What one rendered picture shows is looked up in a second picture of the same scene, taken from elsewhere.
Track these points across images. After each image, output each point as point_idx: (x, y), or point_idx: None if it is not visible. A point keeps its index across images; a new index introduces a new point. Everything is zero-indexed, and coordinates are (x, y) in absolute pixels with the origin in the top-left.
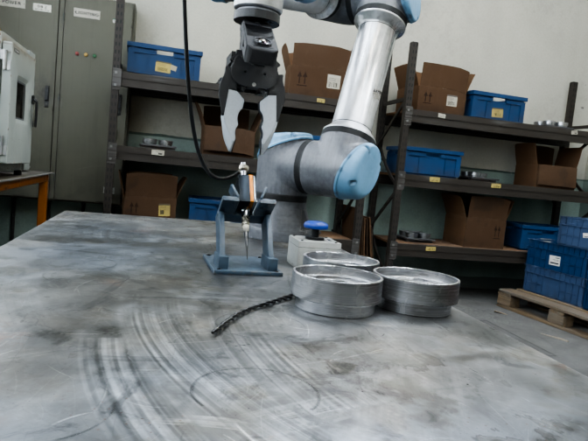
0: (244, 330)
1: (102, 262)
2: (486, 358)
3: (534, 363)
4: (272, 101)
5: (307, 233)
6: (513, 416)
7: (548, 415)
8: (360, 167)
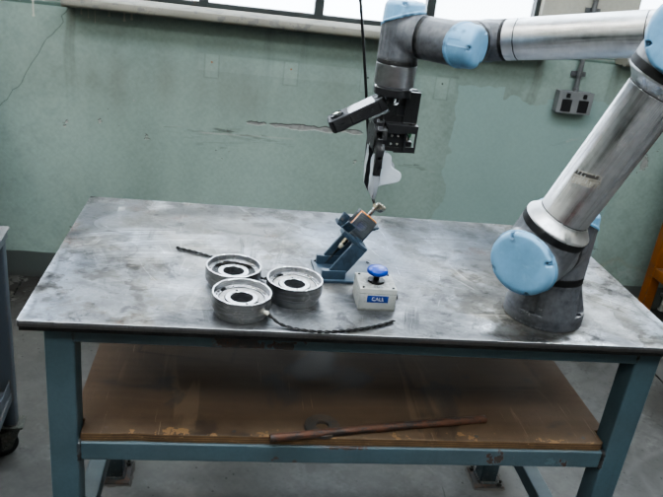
0: (185, 255)
1: (326, 235)
2: (137, 304)
3: (126, 316)
4: (373, 158)
5: (530, 317)
6: (73, 286)
7: (71, 294)
8: (495, 252)
